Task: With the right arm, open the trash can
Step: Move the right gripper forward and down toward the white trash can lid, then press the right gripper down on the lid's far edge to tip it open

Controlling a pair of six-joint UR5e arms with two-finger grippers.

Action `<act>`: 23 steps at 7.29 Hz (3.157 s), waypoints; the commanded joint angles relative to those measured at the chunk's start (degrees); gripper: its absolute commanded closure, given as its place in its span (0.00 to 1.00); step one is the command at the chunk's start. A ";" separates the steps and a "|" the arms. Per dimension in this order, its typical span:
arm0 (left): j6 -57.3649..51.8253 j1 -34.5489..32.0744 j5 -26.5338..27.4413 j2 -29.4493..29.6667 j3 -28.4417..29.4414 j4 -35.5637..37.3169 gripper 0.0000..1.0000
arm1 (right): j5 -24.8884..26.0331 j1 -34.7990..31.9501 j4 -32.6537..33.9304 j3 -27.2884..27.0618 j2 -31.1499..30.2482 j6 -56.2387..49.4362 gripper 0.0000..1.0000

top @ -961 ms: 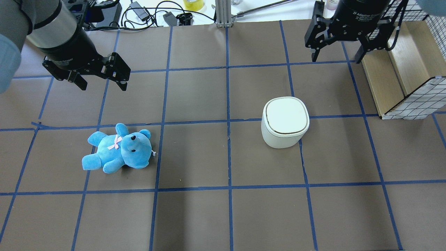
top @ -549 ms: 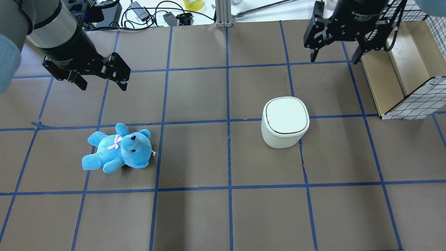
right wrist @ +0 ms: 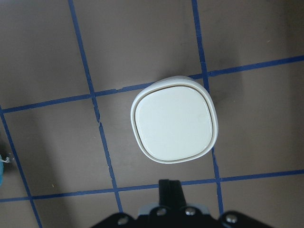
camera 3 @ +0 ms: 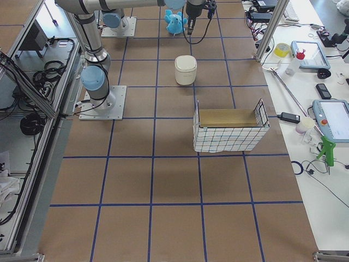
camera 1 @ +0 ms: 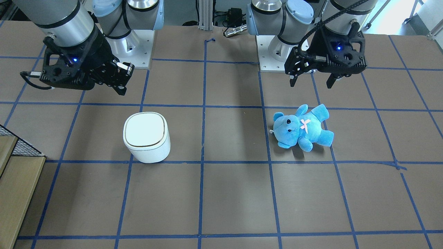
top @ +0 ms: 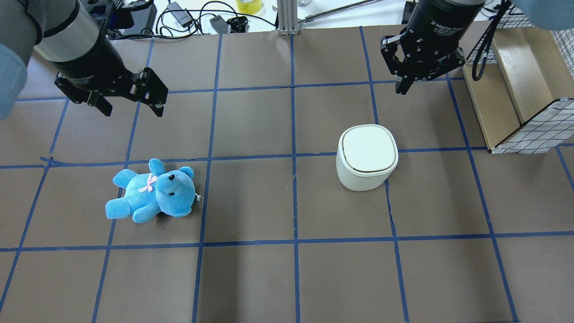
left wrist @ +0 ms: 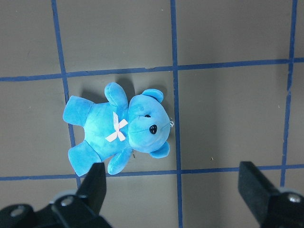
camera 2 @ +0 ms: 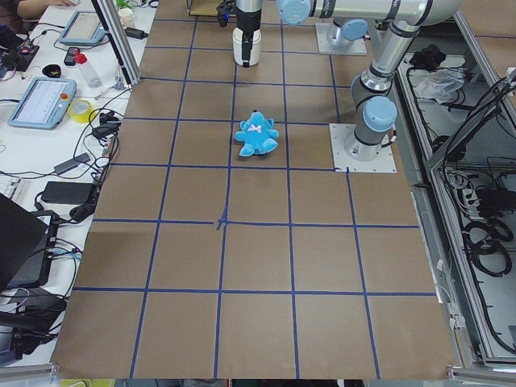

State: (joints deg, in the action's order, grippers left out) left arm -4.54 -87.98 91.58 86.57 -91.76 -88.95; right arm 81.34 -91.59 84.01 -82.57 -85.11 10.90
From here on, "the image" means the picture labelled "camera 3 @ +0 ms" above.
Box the wire basket with cardboard box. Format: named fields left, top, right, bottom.
left=193, top=99, right=270, bottom=153

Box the blue teddy bear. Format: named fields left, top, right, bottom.
left=164, top=9, right=188, bottom=35

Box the teach pendant far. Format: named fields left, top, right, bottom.
left=291, top=40, right=330, bottom=69

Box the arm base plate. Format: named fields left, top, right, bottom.
left=101, top=14, right=137, bottom=38
left=79, top=86, right=127, bottom=121

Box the clear bottle red cap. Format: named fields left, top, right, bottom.
left=292, top=49, right=305, bottom=72

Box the black power adapter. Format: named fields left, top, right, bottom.
left=277, top=112, right=300, bottom=124

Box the yellow tape roll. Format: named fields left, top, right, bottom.
left=274, top=43, right=290, bottom=58

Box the paper cup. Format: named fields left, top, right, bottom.
left=295, top=117, right=315, bottom=134

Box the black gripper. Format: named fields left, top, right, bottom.
left=185, top=0, right=215, bottom=35

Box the teach pendant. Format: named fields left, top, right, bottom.
left=291, top=40, right=330, bottom=69
left=312, top=99, right=348, bottom=143

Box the aluminium frame post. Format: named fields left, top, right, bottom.
left=255, top=0, right=289, bottom=62

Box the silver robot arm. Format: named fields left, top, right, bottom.
left=102, top=9, right=129, bottom=31
left=55, top=0, right=216, bottom=64

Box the teach pendant near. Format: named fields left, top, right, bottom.
left=312, top=99, right=348, bottom=143

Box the white trash can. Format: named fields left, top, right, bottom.
left=174, top=55, right=197, bottom=85

